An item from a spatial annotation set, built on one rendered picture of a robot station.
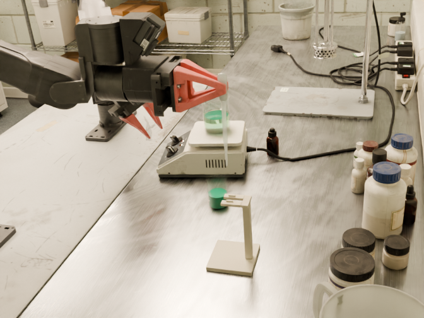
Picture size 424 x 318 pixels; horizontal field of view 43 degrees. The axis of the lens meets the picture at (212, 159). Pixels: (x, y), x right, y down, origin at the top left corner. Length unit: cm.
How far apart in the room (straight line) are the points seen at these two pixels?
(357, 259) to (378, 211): 16
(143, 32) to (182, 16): 266
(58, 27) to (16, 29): 79
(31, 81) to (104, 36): 13
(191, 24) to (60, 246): 254
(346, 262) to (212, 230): 30
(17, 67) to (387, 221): 66
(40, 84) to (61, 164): 54
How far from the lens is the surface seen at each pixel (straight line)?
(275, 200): 111
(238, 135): 118
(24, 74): 86
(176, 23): 349
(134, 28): 79
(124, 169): 128
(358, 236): 92
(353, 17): 358
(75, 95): 84
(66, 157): 140
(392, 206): 98
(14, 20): 447
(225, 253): 96
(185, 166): 119
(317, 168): 123
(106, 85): 83
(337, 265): 84
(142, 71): 80
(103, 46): 82
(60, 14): 373
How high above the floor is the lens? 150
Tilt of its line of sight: 28 degrees down
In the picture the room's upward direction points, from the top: 5 degrees counter-clockwise
